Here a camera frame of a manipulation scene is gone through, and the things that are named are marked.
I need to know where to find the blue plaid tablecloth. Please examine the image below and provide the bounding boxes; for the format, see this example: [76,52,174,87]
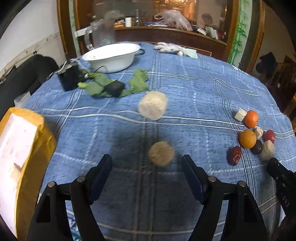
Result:
[26,43,295,240]

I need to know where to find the black cube device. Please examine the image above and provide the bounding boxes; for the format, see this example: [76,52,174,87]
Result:
[55,62,81,91]

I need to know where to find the small black adapter box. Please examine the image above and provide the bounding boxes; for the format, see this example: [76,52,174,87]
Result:
[104,80,125,97]

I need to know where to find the clear plastic pitcher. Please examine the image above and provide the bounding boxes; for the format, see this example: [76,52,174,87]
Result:
[84,19,116,51]

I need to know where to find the beige foam round piece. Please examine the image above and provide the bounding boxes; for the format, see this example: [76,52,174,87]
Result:
[148,141,175,166]

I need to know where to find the orange tangerine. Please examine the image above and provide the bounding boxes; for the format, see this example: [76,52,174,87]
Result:
[244,110,259,128]
[239,129,257,149]

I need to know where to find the white foam cube small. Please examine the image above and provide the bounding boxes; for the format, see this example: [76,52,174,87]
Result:
[253,127,264,139]

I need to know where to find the beige foam chunk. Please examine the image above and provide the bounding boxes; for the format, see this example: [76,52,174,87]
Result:
[259,140,275,161]

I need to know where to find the yellow cardboard tray box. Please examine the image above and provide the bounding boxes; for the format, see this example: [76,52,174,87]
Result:
[1,107,57,240]

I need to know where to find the green fabric leaves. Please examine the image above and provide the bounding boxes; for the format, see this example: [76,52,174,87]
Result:
[77,68,149,98]

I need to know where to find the dark brown round fruit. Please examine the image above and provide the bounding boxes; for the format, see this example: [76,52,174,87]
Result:
[250,140,263,155]

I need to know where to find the black leather sofa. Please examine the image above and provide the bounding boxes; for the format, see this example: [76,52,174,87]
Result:
[0,54,59,118]

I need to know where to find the white work glove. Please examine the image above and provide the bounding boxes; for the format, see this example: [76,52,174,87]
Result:
[154,42,188,56]

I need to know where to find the white enamel basin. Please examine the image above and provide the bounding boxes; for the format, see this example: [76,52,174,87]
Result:
[82,43,145,73]

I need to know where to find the dark jacket on chair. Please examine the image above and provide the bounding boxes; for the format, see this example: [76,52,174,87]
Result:
[255,52,278,79]

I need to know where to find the dark red jujube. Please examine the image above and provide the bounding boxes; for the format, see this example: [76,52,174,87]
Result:
[227,146,242,166]

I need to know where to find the light green cloth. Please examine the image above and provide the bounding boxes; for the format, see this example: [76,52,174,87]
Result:
[183,48,198,59]

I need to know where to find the large beige foam cylinder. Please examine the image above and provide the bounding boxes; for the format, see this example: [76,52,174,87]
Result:
[137,91,168,121]

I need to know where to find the wooden counter shelf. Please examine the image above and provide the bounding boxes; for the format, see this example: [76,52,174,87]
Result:
[115,26,227,61]

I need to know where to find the red apple ball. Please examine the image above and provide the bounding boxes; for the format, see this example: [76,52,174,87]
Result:
[263,130,276,144]

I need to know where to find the white paper cup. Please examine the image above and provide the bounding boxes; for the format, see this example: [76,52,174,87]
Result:
[125,17,132,28]

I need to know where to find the pink plastic bag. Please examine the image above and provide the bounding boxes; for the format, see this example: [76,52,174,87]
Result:
[154,9,193,32]

